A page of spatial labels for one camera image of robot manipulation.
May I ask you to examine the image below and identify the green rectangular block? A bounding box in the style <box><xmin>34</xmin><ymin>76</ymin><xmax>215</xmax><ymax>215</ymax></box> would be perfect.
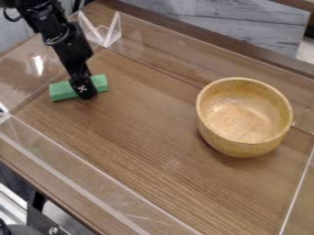
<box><xmin>49</xmin><ymin>73</ymin><xmax>109</xmax><ymax>102</ymax></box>

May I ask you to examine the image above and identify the brown wooden bowl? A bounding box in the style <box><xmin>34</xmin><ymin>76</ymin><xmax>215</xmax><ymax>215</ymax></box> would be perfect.
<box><xmin>195</xmin><ymin>77</ymin><xmax>292</xmax><ymax>159</ymax></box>

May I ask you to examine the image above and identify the black metal base bracket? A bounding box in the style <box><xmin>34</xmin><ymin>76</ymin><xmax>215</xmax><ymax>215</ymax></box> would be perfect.
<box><xmin>26</xmin><ymin>210</ymin><xmax>70</xmax><ymax>235</ymax></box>

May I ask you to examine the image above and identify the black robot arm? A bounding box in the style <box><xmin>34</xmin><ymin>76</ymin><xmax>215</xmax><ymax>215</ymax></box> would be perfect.
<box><xmin>0</xmin><ymin>0</ymin><xmax>97</xmax><ymax>100</ymax></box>

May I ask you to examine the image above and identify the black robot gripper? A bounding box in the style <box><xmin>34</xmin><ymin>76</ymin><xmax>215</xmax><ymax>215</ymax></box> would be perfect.
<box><xmin>52</xmin><ymin>22</ymin><xmax>97</xmax><ymax>100</ymax></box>

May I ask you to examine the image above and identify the black table leg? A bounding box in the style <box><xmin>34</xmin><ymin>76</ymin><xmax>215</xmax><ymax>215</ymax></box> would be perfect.
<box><xmin>26</xmin><ymin>191</ymin><xmax>46</xmax><ymax>212</ymax></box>

